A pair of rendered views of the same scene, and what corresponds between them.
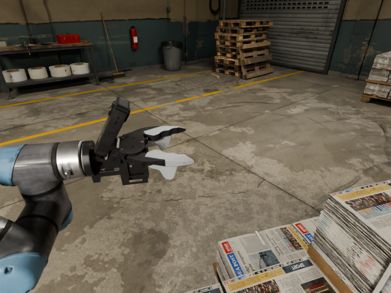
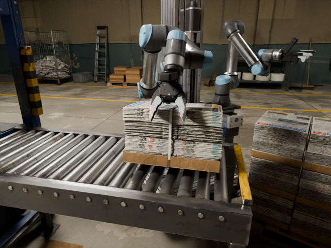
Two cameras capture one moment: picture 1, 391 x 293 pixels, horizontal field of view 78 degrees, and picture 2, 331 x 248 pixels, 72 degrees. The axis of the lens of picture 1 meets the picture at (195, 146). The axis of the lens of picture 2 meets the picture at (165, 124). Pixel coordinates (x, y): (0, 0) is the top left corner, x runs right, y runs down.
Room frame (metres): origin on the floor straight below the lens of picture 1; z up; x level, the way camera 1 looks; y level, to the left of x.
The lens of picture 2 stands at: (-1.32, -0.58, 1.29)
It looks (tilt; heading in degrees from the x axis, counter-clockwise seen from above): 19 degrees down; 50
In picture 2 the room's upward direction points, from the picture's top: straight up
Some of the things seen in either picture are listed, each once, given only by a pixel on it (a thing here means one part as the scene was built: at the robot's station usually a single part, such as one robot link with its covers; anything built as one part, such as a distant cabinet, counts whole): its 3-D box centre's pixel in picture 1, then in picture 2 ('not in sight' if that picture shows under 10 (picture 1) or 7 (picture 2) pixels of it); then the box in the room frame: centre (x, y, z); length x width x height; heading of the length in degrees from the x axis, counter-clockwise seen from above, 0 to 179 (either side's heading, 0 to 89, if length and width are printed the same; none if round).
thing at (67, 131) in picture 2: not in sight; (116, 144); (-0.76, 0.54, 0.74); 1.34 x 0.05 x 0.12; 128
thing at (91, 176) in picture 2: not in sight; (106, 160); (-0.92, 0.34, 0.77); 0.47 x 0.05 x 0.05; 38
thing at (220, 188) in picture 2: not in sight; (220, 172); (-0.59, -0.07, 0.77); 0.47 x 0.05 x 0.05; 38
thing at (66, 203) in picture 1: (46, 209); (263, 68); (0.37, 0.31, 1.12); 0.11 x 0.08 x 0.11; 11
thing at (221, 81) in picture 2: not in sight; (223, 84); (0.22, 0.55, 0.98); 0.13 x 0.12 x 0.14; 11
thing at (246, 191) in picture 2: not in sight; (241, 168); (-0.55, -0.14, 0.81); 0.43 x 0.03 x 0.02; 38
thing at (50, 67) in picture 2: not in sight; (47, 57); (0.75, 8.16, 0.85); 1.21 x 0.83 x 1.71; 128
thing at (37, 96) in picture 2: not in sight; (31, 82); (-1.02, 1.17, 1.05); 0.05 x 0.05 x 0.45; 38
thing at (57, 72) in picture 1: (48, 62); (256, 70); (5.33, 3.12, 0.55); 1.80 x 0.70 x 1.09; 128
